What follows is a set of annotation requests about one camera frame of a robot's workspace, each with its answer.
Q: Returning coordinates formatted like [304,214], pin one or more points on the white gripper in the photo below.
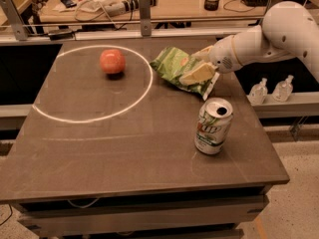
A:
[221,56]

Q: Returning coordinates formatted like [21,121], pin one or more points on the green jalapeno chip bag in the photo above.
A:
[172,62]

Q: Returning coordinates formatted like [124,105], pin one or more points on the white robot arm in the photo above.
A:
[287,31]

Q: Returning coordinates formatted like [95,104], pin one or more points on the red apple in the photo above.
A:
[112,61]

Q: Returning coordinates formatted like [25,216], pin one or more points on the white green soda can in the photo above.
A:
[213,123]

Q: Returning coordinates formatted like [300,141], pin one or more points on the black round cup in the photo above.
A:
[211,5]

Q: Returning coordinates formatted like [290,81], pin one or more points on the clear sanitizer bottle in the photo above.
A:
[283,90]
[258,93]

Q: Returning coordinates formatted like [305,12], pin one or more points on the wooden background desk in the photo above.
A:
[166,10]

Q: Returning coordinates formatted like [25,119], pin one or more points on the grey black cylinder device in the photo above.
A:
[125,6]

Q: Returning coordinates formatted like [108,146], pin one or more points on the white cloth on desk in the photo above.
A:
[92,6]

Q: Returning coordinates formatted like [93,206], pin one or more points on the middle metal bracket post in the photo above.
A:
[145,17]

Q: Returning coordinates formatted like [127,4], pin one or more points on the left metal bracket post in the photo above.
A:
[15,20]

